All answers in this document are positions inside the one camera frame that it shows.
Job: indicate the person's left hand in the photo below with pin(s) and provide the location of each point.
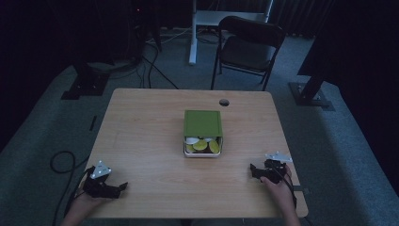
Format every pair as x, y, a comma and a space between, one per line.
85, 202

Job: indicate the pile of yellow white capsules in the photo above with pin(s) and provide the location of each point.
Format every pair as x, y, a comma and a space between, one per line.
200, 145

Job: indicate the green box lid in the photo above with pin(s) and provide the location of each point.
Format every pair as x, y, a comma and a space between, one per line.
202, 123

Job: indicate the tray of yellow capsules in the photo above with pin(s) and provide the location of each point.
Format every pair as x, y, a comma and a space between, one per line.
202, 155

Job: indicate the dark equipment rack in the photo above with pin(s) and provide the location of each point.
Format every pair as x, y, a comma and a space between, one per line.
141, 28

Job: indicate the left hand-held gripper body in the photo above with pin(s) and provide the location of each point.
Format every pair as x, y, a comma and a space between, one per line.
99, 187

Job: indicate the white desk frame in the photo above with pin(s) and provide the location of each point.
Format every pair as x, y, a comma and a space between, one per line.
195, 37

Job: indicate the person's right hand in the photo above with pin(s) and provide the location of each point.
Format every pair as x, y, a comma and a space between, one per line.
279, 193

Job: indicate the black stand with square base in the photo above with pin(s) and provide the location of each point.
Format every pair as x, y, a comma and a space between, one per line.
86, 83

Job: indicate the black folding chair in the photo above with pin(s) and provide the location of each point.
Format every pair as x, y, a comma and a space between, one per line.
247, 50

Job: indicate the small black floor strip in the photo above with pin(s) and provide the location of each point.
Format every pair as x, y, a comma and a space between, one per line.
93, 123

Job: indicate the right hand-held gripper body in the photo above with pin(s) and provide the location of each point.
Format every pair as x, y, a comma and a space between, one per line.
274, 169

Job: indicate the black slanted stand with base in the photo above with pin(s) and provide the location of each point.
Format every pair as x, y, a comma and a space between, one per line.
310, 94

